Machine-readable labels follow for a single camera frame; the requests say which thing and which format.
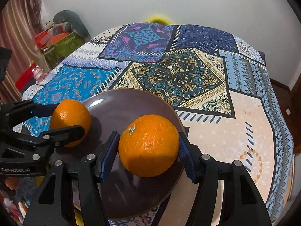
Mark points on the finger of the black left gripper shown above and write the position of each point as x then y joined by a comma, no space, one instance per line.
13,114
57,137

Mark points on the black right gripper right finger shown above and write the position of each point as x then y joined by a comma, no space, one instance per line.
242,203

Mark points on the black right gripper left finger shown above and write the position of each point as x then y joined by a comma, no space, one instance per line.
53,201

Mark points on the large orange fruit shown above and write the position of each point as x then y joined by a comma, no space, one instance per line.
149,146

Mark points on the pink toy figure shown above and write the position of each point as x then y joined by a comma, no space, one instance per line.
38,74

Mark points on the dark purple round plate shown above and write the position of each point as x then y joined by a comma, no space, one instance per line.
123,194

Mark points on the green patterned box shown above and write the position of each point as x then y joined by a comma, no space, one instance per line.
62,49

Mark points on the red orange boxes stack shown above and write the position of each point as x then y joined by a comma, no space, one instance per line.
51,36

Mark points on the pink striped curtain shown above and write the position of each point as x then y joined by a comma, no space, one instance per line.
20,23

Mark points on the grey stuffed pillow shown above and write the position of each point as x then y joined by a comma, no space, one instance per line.
72,21

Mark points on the patchwork patterned bedspread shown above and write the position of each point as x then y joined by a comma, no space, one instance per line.
217,83

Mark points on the yellow object behind bed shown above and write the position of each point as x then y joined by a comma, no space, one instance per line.
159,20

